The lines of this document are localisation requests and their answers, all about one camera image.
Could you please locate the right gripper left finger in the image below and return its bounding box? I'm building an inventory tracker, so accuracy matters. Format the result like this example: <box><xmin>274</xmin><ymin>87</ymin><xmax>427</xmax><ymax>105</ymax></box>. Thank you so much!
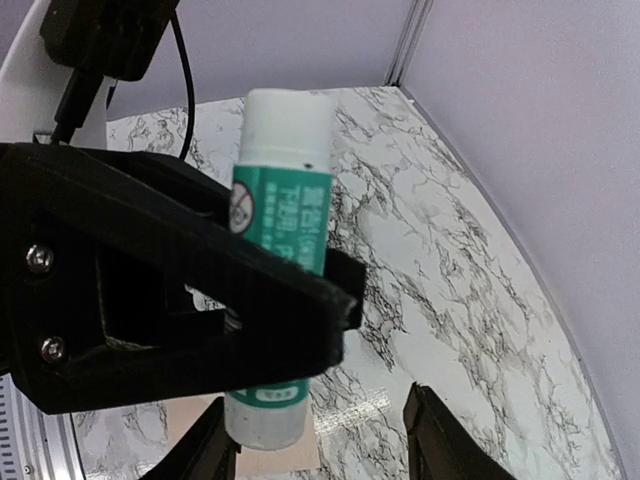
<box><xmin>152</xmin><ymin>398</ymin><xmax>240</xmax><ymax>480</ymax></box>

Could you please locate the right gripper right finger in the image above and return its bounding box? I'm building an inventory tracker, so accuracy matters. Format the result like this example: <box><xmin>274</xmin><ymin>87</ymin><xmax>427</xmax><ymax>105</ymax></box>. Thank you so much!
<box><xmin>403</xmin><ymin>383</ymin><xmax>513</xmax><ymax>480</ymax></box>

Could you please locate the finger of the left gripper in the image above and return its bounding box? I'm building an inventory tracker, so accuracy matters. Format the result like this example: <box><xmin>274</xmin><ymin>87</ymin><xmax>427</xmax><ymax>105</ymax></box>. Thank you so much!
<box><xmin>1</xmin><ymin>143</ymin><xmax>366</xmax><ymax>414</ymax></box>

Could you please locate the cream envelope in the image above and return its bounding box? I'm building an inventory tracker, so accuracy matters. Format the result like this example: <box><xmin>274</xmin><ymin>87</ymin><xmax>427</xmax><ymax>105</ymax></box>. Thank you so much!
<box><xmin>159</xmin><ymin>389</ymin><xmax>324</xmax><ymax>474</ymax></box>

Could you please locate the green white glue stick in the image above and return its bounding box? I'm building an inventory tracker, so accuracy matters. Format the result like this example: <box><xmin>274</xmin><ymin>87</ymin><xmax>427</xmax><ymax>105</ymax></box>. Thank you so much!
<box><xmin>224</xmin><ymin>89</ymin><xmax>336</xmax><ymax>451</ymax></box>

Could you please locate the curved aluminium front rail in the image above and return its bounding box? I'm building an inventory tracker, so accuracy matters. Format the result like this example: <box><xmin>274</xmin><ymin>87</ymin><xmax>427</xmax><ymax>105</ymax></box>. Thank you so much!
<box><xmin>0</xmin><ymin>375</ymin><xmax>86</xmax><ymax>480</ymax></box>

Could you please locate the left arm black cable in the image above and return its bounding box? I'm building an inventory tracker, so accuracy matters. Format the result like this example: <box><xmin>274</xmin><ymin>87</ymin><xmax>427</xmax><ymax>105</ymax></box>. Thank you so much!
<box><xmin>169</xmin><ymin>9</ymin><xmax>197</xmax><ymax>161</ymax></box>

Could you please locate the left aluminium corner post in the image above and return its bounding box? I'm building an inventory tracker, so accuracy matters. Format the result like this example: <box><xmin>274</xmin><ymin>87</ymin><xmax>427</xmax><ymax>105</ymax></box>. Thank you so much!
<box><xmin>383</xmin><ymin>0</ymin><xmax>434</xmax><ymax>87</ymax></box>

